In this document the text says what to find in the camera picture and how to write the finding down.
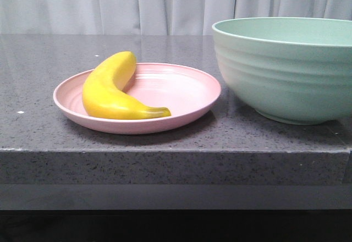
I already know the yellow banana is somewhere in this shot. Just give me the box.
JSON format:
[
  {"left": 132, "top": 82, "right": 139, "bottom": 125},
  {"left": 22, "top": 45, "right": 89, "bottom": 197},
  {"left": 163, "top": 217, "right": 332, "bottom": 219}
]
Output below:
[{"left": 82, "top": 51, "right": 171, "bottom": 120}]

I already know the pink plate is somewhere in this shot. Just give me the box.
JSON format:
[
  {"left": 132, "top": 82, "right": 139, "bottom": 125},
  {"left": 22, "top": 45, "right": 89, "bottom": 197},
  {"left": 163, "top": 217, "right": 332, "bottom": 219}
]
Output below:
[{"left": 53, "top": 63, "right": 221, "bottom": 135}]

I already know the green bowl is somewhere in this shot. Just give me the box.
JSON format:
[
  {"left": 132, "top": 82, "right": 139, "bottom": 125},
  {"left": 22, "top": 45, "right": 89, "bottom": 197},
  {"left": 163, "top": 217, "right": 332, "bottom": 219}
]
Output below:
[{"left": 212, "top": 17, "right": 351, "bottom": 125}]

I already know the white curtain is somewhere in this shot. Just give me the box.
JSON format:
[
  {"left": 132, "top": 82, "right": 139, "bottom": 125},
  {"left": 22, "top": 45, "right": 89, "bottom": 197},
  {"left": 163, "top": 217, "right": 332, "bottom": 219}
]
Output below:
[{"left": 1, "top": 0, "right": 351, "bottom": 35}]

